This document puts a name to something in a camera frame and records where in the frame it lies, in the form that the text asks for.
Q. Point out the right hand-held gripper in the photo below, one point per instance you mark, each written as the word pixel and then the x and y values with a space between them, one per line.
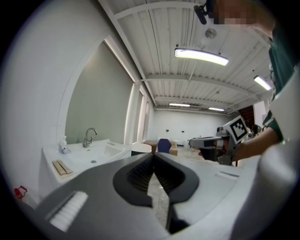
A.
pixel 237 129

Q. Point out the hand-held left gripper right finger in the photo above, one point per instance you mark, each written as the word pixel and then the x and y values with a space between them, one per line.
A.
pixel 211 187

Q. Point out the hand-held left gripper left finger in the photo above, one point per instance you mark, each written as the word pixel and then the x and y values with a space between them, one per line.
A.
pixel 98 178

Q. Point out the person's right forearm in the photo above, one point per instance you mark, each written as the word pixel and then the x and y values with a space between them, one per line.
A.
pixel 255 145

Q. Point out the person's right hand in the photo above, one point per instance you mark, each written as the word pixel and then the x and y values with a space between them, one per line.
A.
pixel 211 154

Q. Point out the white sink vanity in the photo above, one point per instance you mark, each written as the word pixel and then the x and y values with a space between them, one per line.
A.
pixel 82 157

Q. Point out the cardboard box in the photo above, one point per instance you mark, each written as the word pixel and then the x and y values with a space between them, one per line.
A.
pixel 150 145
pixel 174 150

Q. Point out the long ceiling light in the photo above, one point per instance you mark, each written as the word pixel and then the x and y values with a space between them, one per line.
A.
pixel 216 109
pixel 201 56
pixel 179 104
pixel 263 83

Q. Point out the blue chair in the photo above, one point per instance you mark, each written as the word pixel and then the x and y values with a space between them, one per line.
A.
pixel 164 145

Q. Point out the chrome faucet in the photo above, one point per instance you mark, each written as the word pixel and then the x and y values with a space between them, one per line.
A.
pixel 88 138

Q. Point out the clear soap pump bottle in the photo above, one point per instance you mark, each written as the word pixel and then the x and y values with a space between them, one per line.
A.
pixel 63 146

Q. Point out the round ceiling fixture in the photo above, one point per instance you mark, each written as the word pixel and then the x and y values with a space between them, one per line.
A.
pixel 210 33

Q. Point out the green printed shirt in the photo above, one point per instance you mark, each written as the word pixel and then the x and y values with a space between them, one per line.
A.
pixel 281 58

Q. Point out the person's head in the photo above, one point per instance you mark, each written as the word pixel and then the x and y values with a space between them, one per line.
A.
pixel 236 11

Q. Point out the black head-mounted camera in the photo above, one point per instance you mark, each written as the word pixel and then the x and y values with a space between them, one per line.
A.
pixel 201 12

